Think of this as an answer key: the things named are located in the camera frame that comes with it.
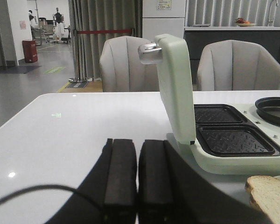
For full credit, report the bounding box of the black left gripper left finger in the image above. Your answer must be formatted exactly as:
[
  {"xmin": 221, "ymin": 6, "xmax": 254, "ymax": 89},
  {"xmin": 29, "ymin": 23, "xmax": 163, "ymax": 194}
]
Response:
[{"xmin": 77, "ymin": 138, "xmax": 137, "ymax": 224}]

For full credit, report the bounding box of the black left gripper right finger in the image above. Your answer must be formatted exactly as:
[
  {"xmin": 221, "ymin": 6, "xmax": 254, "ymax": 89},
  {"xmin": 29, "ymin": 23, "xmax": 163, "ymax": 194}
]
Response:
[{"xmin": 139, "ymin": 140, "xmax": 272, "ymax": 224}]

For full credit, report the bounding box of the bread slice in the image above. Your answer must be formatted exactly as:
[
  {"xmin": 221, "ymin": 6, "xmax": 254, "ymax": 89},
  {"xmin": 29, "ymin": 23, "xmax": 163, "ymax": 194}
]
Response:
[{"xmin": 245, "ymin": 175, "xmax": 280, "ymax": 224}]

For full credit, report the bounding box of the mint green sandwich maker lid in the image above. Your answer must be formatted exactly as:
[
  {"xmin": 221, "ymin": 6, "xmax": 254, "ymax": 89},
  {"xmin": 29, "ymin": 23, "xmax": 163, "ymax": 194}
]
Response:
[{"xmin": 138, "ymin": 34, "xmax": 196, "ymax": 145}]

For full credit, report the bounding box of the mint green breakfast maker base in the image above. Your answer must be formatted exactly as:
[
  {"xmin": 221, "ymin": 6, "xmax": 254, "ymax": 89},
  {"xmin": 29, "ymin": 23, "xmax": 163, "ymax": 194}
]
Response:
[{"xmin": 166, "ymin": 89, "xmax": 280, "ymax": 175}]

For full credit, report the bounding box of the left beige upholstered chair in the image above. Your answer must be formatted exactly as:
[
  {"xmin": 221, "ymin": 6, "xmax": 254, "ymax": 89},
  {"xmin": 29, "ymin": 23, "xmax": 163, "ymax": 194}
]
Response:
[{"xmin": 99, "ymin": 36, "xmax": 159, "ymax": 92}]

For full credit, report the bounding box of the beige upholstered chair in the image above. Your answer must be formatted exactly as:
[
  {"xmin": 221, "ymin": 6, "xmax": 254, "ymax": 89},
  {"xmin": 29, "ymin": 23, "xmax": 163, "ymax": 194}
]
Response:
[
  {"xmin": 196, "ymin": 40, "xmax": 280, "ymax": 91},
  {"xmin": 99, "ymin": 36, "xmax": 159, "ymax": 92}
]

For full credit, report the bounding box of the black round frying pan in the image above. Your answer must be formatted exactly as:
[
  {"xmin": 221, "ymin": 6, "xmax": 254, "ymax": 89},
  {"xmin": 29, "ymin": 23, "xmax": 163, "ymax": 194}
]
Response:
[{"xmin": 255, "ymin": 97, "xmax": 280, "ymax": 126}]

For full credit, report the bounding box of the right beige upholstered chair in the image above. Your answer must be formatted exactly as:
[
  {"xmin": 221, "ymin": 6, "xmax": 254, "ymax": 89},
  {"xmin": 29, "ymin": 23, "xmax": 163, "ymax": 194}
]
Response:
[{"xmin": 196, "ymin": 40, "xmax": 280, "ymax": 91}]

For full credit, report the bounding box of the red trash bin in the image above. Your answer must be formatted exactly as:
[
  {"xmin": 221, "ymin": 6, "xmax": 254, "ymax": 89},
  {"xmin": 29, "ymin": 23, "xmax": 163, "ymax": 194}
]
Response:
[{"xmin": 22, "ymin": 40, "xmax": 38, "ymax": 63}]

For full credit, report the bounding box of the red barrier belt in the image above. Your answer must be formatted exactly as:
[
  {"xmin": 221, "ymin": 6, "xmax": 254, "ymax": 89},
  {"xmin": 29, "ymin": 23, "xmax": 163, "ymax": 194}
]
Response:
[{"xmin": 75, "ymin": 28, "xmax": 134, "ymax": 35}]

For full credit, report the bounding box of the white cabinet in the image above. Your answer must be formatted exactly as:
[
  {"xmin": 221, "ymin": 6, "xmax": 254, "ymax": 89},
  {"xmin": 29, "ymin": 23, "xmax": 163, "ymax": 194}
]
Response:
[{"xmin": 142, "ymin": 0, "xmax": 186, "ymax": 41}]

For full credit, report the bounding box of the fruit plate on counter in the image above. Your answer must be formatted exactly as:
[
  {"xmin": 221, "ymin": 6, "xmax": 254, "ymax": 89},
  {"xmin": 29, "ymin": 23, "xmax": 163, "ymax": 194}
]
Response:
[{"xmin": 234, "ymin": 18, "xmax": 256, "ymax": 27}]

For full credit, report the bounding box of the black thin cable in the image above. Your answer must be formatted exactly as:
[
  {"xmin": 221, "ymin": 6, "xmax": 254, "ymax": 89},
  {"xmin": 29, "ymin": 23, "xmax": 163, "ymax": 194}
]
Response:
[{"xmin": 0, "ymin": 184, "xmax": 101, "ymax": 210}]

